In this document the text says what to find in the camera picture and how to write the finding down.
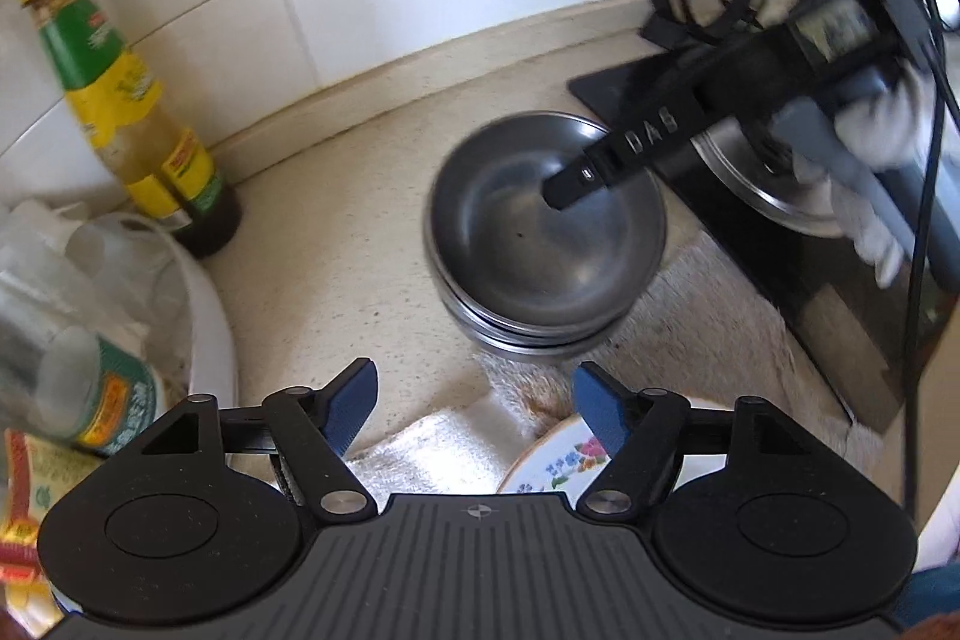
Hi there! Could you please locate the small gold-rimmed floral plate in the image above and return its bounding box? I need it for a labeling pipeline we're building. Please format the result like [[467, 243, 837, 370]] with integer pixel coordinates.
[[498, 414, 608, 507]]

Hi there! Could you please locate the green yellow label oil bottle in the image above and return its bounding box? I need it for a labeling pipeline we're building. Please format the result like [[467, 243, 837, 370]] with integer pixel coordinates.
[[20, 0, 242, 259]]

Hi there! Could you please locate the white gloved right hand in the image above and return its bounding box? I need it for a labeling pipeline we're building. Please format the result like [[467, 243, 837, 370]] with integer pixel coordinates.
[[781, 65, 934, 289]]

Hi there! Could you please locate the clear plastic bottle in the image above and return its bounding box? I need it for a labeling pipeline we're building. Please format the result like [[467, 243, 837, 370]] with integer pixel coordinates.
[[2, 202, 163, 330]]

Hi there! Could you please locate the purple label sauce bottle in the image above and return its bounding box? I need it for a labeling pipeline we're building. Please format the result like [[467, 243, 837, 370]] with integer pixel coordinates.
[[2, 283, 169, 456]]

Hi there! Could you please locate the yellow cap vinegar bottle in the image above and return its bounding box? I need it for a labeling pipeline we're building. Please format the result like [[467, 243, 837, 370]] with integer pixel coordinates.
[[2, 429, 103, 637]]

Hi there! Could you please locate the black gas stove top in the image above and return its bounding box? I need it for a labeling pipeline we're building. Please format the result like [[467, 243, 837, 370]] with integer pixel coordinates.
[[566, 27, 960, 435]]

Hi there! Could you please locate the black cable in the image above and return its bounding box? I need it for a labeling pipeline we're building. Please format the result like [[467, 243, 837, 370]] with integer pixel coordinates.
[[831, 0, 960, 525]]

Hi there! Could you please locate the white towel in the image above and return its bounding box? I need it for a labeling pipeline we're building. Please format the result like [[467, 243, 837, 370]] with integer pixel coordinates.
[[350, 234, 882, 500]]

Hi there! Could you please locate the white round turntable tray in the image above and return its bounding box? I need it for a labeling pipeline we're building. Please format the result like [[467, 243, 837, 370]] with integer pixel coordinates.
[[93, 213, 239, 408]]

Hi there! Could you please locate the large steel bowl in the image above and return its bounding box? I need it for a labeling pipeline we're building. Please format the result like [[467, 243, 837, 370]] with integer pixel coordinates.
[[443, 299, 628, 362]]

